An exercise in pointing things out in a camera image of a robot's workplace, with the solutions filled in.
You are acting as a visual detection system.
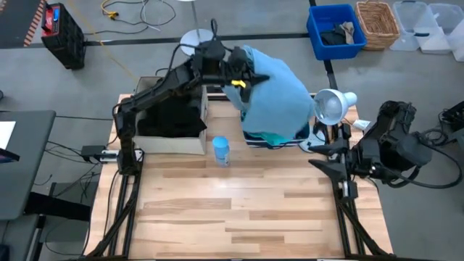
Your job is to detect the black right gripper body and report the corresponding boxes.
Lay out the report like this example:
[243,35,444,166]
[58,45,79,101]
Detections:
[339,138,368,183]

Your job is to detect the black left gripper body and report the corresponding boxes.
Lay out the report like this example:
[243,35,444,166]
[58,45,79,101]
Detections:
[222,46,255,104]

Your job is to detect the light blue towel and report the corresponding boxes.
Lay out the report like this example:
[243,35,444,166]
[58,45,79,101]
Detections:
[221,44,316,141]

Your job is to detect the turquoise garment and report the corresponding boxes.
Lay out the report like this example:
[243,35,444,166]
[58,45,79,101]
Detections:
[252,130,291,146]

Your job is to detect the black garment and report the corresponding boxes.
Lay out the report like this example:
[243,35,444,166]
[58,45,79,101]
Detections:
[136,93,208,139]

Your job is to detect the navy fabric storage bin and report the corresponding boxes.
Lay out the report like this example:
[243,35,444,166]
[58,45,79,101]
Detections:
[241,122,313,150]

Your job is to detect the white desk lamp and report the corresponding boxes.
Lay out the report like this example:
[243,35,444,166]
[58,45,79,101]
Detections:
[298,88,360,153]

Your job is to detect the blue plastic bin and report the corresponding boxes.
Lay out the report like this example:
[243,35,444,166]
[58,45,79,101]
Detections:
[306,3,368,62]

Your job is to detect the blue spray bottle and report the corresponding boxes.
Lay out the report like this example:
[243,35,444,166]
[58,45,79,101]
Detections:
[212,136,231,168]

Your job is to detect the dark folded garment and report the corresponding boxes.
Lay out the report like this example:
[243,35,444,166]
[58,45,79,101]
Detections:
[320,25,348,47]

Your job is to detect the beige garment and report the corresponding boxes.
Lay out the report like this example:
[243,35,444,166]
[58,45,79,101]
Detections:
[339,21,357,46]

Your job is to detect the beige fabric storage bin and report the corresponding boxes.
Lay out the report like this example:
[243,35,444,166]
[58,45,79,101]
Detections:
[131,75,210,157]

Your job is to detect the wicker basket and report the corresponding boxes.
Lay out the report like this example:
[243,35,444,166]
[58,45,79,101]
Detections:
[355,1,401,51]

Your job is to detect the clear plastic bin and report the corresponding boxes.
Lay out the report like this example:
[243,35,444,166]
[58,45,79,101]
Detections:
[390,1,431,52]
[415,3,464,56]

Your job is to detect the white power strip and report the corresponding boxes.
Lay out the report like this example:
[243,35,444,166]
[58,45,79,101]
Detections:
[99,149,120,163]

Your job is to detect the black power adapter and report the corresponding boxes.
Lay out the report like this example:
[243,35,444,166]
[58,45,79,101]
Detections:
[80,144,107,163]

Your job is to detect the black crate red top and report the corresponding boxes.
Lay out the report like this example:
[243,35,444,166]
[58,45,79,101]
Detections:
[40,2,88,71]

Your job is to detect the dark striped-edge floor mat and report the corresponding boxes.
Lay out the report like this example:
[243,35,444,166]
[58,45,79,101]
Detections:
[0,0,47,49]

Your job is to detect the grey desk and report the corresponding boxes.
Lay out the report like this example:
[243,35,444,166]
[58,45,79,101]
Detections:
[0,109,57,222]

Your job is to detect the white paper sheet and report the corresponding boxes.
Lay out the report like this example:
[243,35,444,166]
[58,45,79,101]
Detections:
[0,120,17,151]

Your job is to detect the black aluminium frame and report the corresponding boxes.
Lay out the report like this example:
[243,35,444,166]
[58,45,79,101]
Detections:
[85,170,144,261]
[328,122,413,261]

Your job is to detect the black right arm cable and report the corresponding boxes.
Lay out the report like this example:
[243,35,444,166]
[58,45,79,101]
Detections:
[384,133,464,190]

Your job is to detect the grey floor cable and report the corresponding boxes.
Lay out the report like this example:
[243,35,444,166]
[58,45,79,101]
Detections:
[138,0,178,33]

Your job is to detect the black equipment with cables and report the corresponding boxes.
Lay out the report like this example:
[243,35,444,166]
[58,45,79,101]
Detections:
[437,100,464,146]

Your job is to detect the yellow floor cable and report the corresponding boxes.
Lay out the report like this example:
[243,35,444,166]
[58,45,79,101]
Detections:
[67,0,141,81]

